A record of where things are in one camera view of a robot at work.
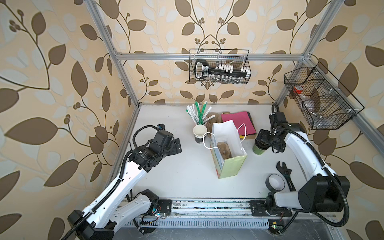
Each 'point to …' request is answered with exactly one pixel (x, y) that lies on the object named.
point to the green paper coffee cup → (257, 150)
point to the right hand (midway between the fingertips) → (266, 144)
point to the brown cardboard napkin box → (249, 136)
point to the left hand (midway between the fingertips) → (174, 144)
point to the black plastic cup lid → (260, 144)
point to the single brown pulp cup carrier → (224, 150)
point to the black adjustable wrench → (286, 172)
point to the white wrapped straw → (192, 112)
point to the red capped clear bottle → (298, 89)
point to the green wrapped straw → (201, 113)
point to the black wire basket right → (322, 101)
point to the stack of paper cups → (199, 130)
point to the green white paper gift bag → (226, 132)
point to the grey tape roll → (274, 182)
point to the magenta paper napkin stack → (238, 119)
